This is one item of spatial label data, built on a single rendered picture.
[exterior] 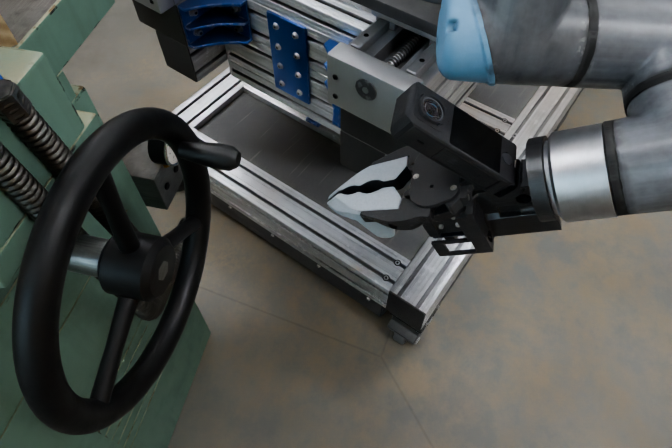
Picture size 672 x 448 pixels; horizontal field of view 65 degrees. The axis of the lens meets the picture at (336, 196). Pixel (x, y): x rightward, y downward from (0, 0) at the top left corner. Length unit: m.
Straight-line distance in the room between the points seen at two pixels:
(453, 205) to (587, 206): 0.10
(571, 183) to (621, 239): 1.22
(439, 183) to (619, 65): 0.16
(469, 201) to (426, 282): 0.70
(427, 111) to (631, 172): 0.15
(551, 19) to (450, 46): 0.07
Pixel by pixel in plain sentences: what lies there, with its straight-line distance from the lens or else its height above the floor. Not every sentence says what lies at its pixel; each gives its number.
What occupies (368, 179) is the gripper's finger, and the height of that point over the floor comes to 0.84.
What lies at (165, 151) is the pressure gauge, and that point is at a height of 0.68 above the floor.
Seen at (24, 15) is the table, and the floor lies 0.90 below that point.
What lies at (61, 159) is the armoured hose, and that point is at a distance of 0.51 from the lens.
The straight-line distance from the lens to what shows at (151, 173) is 0.84.
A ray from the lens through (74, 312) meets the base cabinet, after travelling 0.79.
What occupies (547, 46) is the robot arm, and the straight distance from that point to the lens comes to 0.44.
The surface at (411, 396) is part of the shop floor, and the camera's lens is 1.29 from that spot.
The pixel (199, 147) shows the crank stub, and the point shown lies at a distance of 0.51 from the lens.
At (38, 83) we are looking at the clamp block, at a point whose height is 0.94.
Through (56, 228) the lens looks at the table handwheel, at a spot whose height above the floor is 0.95.
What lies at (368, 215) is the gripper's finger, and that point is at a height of 0.84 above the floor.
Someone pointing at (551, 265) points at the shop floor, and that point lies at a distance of 1.52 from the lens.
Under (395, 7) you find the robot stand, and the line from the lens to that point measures 0.75.
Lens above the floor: 1.24
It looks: 54 degrees down
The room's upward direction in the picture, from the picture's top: straight up
